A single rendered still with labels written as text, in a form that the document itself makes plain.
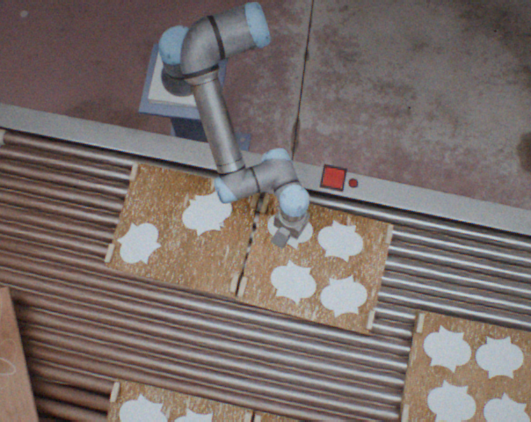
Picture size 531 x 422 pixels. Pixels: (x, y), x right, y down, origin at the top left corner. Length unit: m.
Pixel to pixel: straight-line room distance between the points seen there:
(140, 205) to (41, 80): 1.50
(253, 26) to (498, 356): 1.18
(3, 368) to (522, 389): 1.51
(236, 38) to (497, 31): 2.15
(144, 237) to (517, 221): 1.18
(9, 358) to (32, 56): 1.92
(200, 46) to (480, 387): 1.25
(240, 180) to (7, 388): 0.88
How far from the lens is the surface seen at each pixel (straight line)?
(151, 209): 2.07
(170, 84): 2.21
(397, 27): 3.48
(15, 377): 1.98
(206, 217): 2.02
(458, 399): 2.03
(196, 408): 1.97
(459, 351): 2.04
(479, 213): 2.17
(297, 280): 1.98
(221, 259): 2.01
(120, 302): 2.04
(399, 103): 3.28
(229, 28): 1.67
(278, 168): 1.76
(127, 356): 2.02
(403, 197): 2.12
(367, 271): 2.02
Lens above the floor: 2.90
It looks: 74 degrees down
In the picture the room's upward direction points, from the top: 1 degrees counter-clockwise
